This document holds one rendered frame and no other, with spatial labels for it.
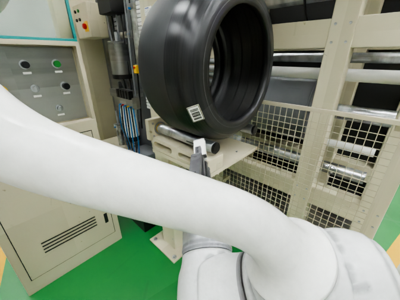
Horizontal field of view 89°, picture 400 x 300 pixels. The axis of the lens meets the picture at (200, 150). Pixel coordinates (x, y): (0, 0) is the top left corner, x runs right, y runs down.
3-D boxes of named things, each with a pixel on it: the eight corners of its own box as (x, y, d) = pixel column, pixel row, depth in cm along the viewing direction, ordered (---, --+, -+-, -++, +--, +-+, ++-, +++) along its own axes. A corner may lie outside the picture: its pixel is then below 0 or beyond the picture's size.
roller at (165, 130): (163, 130, 99) (156, 133, 96) (162, 121, 97) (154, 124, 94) (220, 151, 78) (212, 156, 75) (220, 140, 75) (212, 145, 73)
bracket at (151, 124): (146, 139, 97) (144, 119, 92) (203, 121, 123) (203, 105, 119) (150, 141, 94) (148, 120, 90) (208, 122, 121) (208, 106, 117)
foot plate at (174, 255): (149, 240, 147) (149, 237, 146) (177, 220, 165) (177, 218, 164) (174, 263, 131) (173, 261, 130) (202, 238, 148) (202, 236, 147)
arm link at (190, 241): (193, 265, 41) (191, 234, 45) (237, 258, 39) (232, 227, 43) (173, 252, 34) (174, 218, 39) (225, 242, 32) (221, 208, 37)
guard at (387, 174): (211, 187, 156) (213, 93, 126) (212, 186, 157) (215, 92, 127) (352, 261, 100) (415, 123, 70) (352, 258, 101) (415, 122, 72)
